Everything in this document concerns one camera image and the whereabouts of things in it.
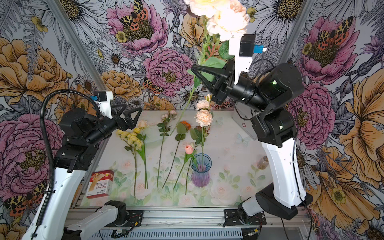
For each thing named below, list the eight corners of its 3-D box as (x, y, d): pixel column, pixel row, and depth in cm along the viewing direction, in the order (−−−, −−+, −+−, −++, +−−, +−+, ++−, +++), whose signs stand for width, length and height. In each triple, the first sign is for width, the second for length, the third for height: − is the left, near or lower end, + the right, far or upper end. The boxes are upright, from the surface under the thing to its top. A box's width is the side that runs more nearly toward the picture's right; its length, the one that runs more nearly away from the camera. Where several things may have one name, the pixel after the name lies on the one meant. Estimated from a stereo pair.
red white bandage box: (88, 199, 81) (84, 197, 78) (95, 174, 90) (91, 171, 87) (110, 195, 82) (106, 193, 79) (114, 171, 91) (111, 168, 88)
